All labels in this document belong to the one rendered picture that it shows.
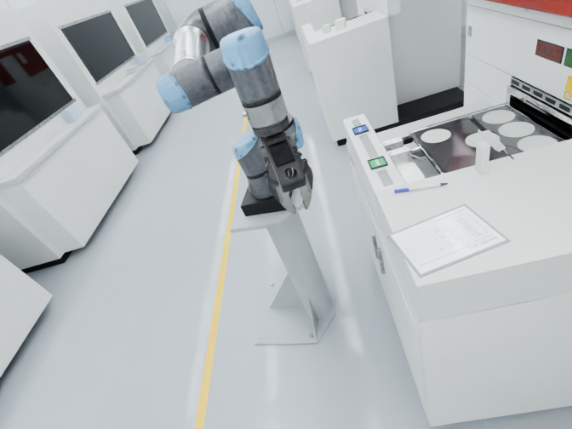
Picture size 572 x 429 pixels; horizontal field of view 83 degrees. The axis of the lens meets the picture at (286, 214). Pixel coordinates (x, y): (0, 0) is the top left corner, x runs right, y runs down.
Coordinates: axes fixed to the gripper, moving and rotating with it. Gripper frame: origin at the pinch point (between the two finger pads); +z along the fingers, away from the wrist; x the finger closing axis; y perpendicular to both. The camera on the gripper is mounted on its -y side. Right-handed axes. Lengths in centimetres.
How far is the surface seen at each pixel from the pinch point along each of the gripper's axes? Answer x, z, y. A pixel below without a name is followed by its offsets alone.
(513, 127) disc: -79, 22, 30
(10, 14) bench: 188, -83, 371
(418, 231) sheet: -25.4, 17.2, -2.9
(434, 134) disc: -59, 22, 44
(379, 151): -35, 17, 38
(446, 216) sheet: -33.4, 17.0, -1.9
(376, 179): -27.1, 17.4, 23.9
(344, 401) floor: 9, 115, 8
